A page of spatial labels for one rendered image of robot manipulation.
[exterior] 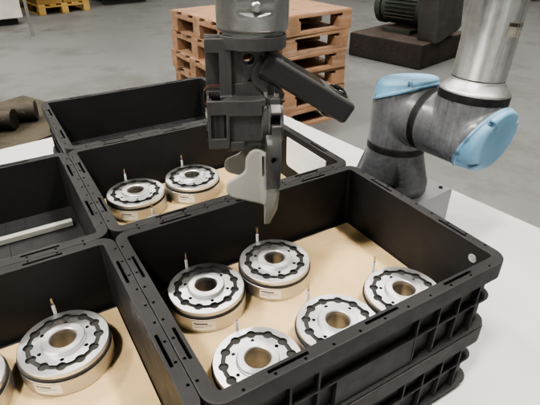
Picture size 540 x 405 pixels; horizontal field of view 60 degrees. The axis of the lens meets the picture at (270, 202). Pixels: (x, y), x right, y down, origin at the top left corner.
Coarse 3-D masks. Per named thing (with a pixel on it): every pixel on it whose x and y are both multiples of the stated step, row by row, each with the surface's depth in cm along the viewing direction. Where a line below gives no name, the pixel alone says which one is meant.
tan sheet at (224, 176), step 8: (224, 168) 99; (224, 176) 96; (232, 176) 96; (280, 176) 96; (224, 184) 93; (224, 192) 90; (104, 200) 88; (168, 200) 88; (168, 208) 85; (176, 208) 85; (120, 224) 81
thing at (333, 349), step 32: (384, 192) 71; (160, 224) 63; (448, 224) 63; (128, 256) 57; (448, 288) 52; (160, 320) 48; (384, 320) 48; (416, 320) 51; (192, 352) 44; (320, 352) 44; (352, 352) 47; (256, 384) 41; (288, 384) 43
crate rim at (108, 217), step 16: (176, 128) 92; (192, 128) 92; (288, 128) 92; (112, 144) 85; (80, 160) 79; (336, 160) 80; (80, 176) 75; (304, 176) 74; (96, 192) 70; (192, 208) 66; (112, 224) 63; (128, 224) 63; (144, 224) 63
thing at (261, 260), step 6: (264, 252) 68; (270, 252) 68; (276, 252) 68; (282, 252) 68; (288, 252) 68; (258, 258) 67; (264, 258) 68; (288, 258) 67; (264, 264) 65; (270, 264) 65; (276, 264) 65; (282, 264) 65; (288, 264) 66
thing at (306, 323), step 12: (312, 300) 60; (324, 300) 60; (336, 300) 61; (348, 300) 60; (300, 312) 58; (312, 312) 58; (360, 312) 58; (372, 312) 58; (300, 324) 56; (312, 324) 56; (300, 336) 55; (312, 336) 55; (324, 336) 55
